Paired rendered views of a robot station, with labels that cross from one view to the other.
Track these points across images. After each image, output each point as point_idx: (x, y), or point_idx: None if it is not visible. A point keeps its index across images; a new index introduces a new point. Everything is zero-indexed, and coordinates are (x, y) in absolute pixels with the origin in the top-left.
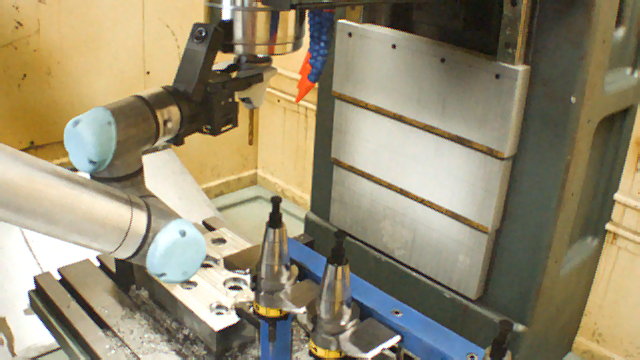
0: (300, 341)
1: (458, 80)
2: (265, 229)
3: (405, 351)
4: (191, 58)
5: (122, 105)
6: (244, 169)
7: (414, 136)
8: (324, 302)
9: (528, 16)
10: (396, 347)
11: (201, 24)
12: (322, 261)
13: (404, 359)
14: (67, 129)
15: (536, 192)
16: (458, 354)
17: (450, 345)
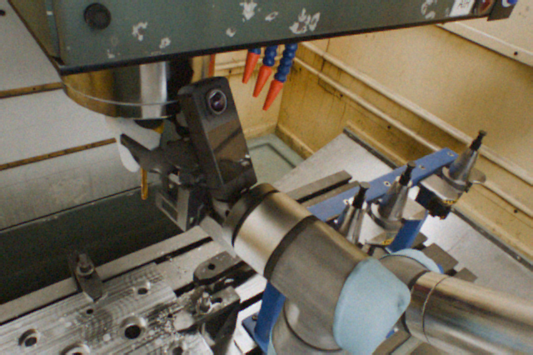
0: (179, 301)
1: None
2: (361, 212)
3: (208, 235)
4: (226, 138)
5: (341, 242)
6: None
7: (63, 97)
8: (403, 209)
9: None
10: (201, 239)
11: (206, 85)
12: (329, 204)
13: (206, 241)
14: (390, 328)
15: None
16: (421, 171)
17: (414, 172)
